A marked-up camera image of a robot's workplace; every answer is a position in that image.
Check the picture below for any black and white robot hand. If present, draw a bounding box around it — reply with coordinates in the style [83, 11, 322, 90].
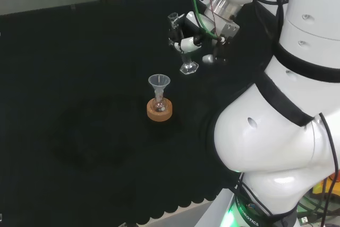
[167, 0, 230, 64]

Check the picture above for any clear glass graduated cylinder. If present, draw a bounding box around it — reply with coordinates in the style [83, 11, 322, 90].
[167, 12, 199, 75]

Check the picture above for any clear round-bottom flask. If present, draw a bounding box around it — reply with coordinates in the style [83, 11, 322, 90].
[153, 91, 167, 113]

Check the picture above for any clear plastic funnel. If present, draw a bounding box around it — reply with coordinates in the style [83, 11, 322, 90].
[148, 74, 171, 100]

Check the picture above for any black bench cloth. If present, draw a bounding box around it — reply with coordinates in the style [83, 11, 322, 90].
[0, 0, 274, 225]

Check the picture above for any yellow stop button box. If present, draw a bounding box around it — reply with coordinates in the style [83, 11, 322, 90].
[312, 173, 340, 201]

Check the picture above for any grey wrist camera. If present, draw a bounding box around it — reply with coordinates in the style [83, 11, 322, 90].
[202, 53, 228, 65]

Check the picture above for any brown cork ring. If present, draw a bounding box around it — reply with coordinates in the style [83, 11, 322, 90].
[146, 98, 174, 122]

